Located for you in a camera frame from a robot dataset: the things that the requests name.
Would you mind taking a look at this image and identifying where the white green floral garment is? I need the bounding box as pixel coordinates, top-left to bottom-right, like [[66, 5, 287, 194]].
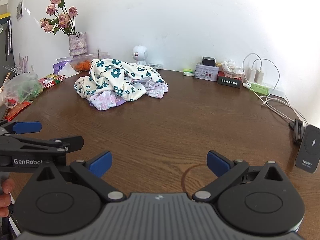
[[74, 58, 168, 101]]

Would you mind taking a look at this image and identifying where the person's left hand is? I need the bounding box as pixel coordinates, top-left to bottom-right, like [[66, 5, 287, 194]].
[[0, 178, 15, 218]]

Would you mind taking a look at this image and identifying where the clear plastic bag with items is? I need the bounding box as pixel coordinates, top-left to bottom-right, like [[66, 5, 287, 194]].
[[1, 73, 44, 108]]

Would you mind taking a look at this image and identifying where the pink purple floral garment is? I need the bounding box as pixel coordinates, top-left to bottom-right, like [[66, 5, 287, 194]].
[[89, 77, 168, 111]]

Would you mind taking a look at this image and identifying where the red checkered snack packet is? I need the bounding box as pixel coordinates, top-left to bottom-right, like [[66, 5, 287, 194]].
[[39, 74, 65, 89]]

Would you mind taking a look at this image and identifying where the purple tissue box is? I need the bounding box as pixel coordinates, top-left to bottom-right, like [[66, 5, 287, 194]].
[[53, 60, 69, 75]]

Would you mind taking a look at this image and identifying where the clear box of orange snacks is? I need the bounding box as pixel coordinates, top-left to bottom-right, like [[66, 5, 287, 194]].
[[69, 52, 111, 72]]

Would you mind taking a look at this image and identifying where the red black labelled box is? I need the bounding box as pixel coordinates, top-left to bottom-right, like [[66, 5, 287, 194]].
[[217, 71, 242, 88]]

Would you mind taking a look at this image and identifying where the green tube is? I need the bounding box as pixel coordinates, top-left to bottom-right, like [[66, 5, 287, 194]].
[[242, 83, 269, 96]]

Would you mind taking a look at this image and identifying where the white power strip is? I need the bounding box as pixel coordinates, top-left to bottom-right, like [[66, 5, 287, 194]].
[[248, 81, 285, 98]]

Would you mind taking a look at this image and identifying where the grey decorated tin box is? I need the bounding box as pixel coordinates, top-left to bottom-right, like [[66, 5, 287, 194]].
[[194, 63, 219, 82]]

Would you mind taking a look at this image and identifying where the white charger plug right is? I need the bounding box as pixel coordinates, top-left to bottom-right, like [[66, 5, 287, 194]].
[[254, 70, 264, 84]]

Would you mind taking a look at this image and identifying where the white charger plug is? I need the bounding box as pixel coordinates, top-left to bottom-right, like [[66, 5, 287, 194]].
[[254, 70, 264, 84], [247, 68, 256, 82]]

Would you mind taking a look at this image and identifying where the crumpled white tissue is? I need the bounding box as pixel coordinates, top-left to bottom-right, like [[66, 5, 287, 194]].
[[221, 60, 244, 78]]

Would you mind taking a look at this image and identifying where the white charger plug left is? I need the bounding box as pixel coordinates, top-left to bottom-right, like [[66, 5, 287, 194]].
[[247, 68, 256, 82]]

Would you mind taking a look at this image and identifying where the purple white knitted vase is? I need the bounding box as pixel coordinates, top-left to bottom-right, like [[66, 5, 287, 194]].
[[69, 32, 88, 56]]

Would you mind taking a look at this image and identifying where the small green packet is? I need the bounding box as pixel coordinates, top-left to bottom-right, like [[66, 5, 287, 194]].
[[183, 68, 194, 77]]

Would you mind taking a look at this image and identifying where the dried pink flower bouquet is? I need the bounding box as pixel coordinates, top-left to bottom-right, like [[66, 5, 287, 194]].
[[40, 0, 78, 36]]

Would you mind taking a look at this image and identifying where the black wireless charger stand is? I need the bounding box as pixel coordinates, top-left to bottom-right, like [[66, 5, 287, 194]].
[[289, 119, 320, 173]]

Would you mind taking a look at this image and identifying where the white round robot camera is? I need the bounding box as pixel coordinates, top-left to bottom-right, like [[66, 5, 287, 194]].
[[132, 45, 148, 66]]

